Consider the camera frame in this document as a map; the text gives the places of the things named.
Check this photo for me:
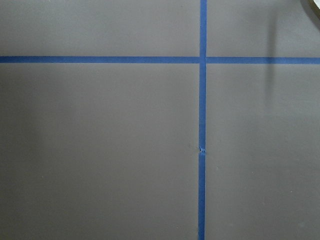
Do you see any wooden cup rack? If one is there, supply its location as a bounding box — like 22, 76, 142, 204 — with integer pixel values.
300, 0, 320, 18

